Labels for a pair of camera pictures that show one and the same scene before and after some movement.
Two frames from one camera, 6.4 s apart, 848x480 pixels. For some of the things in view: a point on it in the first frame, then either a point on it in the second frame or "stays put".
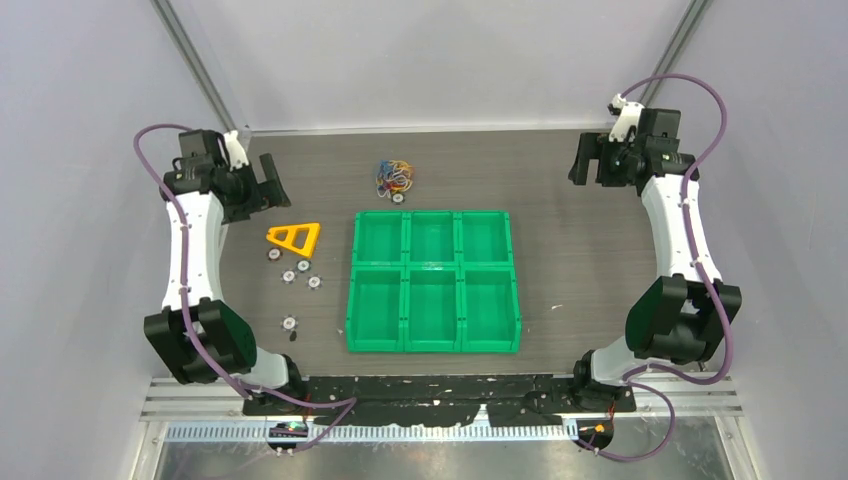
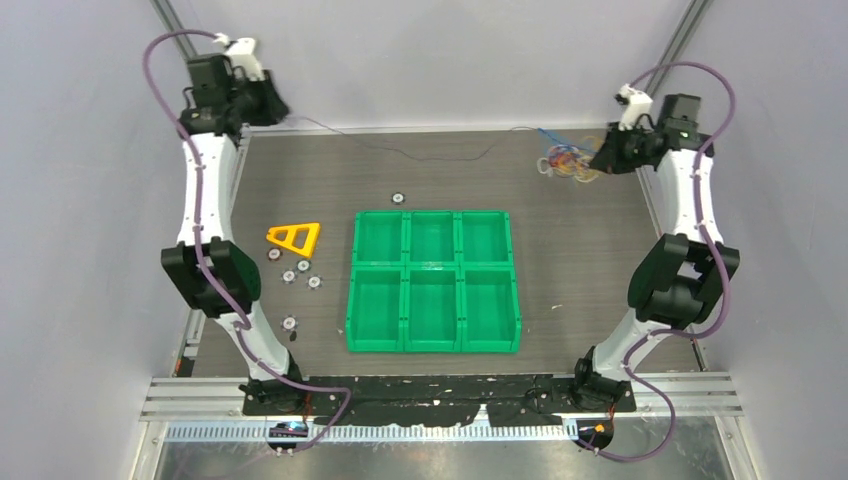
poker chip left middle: [288, 276] stays put
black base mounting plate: [506, 400] stays put
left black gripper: [265, 195] -> [276, 110]
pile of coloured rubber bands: [394, 176] -> [571, 160]
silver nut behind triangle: [274, 254] stays put
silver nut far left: [289, 322] stays put
